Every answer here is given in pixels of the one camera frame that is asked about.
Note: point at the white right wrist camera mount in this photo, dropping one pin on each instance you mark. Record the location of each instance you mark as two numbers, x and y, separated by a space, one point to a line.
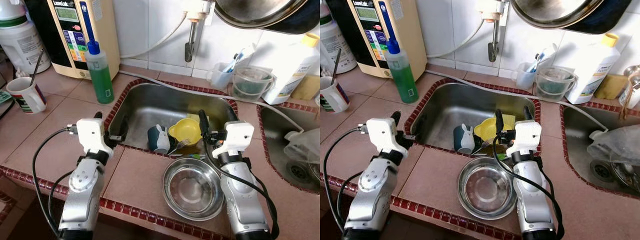
525 140
235 137

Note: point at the stainless steel bowl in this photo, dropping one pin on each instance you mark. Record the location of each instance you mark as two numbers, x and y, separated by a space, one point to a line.
487 190
192 190

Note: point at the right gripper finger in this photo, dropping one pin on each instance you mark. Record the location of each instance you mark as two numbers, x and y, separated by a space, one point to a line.
233 115
204 125
500 123
528 114

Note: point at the translucent toothbrush cup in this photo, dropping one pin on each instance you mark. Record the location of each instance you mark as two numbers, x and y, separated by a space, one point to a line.
220 80
525 80

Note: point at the beige water ionizer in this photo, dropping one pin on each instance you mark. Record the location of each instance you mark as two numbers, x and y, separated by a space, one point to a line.
412 30
107 30

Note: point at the clear small plastic bucket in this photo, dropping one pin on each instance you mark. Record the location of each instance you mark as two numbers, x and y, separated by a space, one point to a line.
250 87
555 87

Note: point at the blue bunny mug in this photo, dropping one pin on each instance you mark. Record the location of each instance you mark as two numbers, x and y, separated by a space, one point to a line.
460 142
155 142

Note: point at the yellow-green sponge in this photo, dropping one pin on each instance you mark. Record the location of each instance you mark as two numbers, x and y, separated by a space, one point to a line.
510 120
194 116

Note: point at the green dish soap bottle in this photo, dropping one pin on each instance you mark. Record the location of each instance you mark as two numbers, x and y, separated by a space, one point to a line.
100 80
402 80

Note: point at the white toothbrush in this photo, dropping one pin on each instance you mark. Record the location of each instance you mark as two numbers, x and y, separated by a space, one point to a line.
248 51
550 51

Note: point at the large white plastic jug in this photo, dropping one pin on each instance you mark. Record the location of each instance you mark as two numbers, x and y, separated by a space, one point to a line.
337 45
22 45

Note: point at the chrome wall tap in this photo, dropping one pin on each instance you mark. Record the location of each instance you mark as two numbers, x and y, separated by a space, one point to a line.
190 50
495 50

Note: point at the hanging black pan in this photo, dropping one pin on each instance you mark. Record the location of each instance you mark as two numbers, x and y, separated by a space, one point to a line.
305 22
610 22

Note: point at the hanging steel wok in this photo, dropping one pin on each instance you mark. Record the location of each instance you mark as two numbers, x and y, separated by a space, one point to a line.
250 10
550 10

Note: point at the white detergent bottle yellow cap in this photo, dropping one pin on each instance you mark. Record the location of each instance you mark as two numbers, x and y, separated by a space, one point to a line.
290 70
592 70

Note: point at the yellow plastic bowl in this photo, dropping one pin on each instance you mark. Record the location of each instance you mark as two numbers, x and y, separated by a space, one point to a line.
485 130
184 131

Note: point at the steel sink basin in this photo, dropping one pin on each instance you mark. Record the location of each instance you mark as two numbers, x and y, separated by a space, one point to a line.
275 140
145 105
575 140
445 105

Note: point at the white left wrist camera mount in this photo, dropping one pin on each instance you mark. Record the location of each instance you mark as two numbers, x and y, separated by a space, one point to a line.
385 135
92 135

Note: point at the metal stirrer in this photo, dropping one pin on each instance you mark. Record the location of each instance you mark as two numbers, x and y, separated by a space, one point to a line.
36 67
336 67

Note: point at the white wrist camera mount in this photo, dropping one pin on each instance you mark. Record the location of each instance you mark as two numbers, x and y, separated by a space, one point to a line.
92 135
235 137
525 140
385 135

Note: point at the white thin tube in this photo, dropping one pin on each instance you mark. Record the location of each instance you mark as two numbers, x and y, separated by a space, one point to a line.
467 43
165 43

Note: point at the clear plastic bag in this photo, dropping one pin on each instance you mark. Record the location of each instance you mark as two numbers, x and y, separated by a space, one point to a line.
305 145
615 145

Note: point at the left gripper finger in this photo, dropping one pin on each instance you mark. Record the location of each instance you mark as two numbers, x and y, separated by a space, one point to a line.
98 116
122 130
396 118

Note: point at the round steel plate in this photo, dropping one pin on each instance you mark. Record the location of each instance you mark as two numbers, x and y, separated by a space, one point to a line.
627 172

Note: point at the white printed mug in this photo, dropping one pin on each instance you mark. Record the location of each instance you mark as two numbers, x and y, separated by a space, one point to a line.
25 97
335 97

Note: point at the silver right arm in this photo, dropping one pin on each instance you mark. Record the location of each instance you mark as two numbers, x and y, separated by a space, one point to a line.
242 200
532 200

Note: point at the yellow scouring sponge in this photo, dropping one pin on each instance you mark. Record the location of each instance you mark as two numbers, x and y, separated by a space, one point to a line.
306 87
610 87

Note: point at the blue toothbrush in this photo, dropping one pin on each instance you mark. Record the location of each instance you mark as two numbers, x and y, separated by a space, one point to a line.
537 62
235 62

